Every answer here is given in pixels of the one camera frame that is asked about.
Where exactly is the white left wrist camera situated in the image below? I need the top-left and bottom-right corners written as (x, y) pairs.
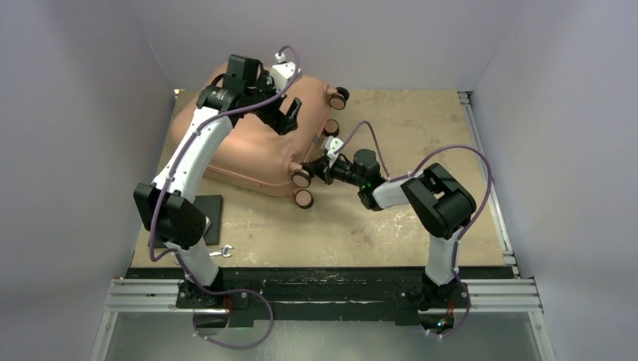
top-left (269, 51), bottom-right (302, 93)

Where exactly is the black flat notebook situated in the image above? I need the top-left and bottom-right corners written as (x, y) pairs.
top-left (154, 193), bottom-right (223, 249)

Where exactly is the silver wrench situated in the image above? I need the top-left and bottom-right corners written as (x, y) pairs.
top-left (204, 244), bottom-right (233, 258)

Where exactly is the pink suitcase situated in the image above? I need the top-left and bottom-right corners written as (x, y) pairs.
top-left (204, 75), bottom-right (350, 209)

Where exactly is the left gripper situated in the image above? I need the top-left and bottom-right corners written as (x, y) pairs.
top-left (246, 71), bottom-right (302, 135)

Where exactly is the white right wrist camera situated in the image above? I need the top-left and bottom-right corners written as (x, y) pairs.
top-left (323, 136), bottom-right (344, 161)

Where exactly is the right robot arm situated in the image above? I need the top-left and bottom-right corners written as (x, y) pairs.
top-left (302, 149), bottom-right (482, 306)

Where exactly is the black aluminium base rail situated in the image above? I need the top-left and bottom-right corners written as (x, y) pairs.
top-left (105, 267), bottom-right (542, 331)

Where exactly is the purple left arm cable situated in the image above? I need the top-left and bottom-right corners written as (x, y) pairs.
top-left (148, 45), bottom-right (275, 350)

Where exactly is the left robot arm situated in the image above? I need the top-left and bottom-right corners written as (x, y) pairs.
top-left (133, 50), bottom-right (302, 308)

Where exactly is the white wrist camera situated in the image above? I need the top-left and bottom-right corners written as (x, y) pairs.
top-left (269, 51), bottom-right (302, 93)
top-left (323, 136), bottom-right (344, 161)

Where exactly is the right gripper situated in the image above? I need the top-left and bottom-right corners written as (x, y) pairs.
top-left (305, 155), bottom-right (365, 188)

